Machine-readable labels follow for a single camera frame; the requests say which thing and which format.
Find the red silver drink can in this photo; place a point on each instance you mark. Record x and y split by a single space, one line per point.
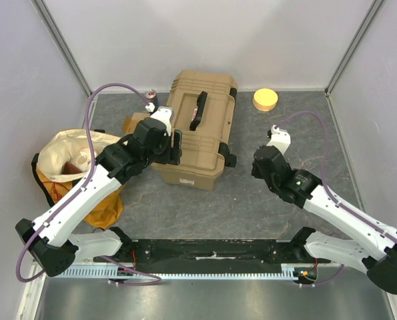
151 96

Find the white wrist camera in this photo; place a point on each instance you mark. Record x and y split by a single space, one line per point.
278 138
165 115

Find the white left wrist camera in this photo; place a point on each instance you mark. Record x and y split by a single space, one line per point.
165 115

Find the yellow canvas tote bag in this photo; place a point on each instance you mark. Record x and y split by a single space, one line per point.
56 176

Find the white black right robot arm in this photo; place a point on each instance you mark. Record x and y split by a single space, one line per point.
371 246

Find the brown cardboard box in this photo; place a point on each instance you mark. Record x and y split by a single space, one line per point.
131 122

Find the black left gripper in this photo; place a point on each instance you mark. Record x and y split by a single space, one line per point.
173 154

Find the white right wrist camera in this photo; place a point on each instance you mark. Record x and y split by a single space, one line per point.
278 138

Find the white paper roll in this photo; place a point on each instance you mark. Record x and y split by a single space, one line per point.
82 159

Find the tan plastic toolbox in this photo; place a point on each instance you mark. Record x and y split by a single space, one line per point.
203 105

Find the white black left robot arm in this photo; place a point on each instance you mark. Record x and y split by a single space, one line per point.
49 238

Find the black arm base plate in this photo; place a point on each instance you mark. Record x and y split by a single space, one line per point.
152 251

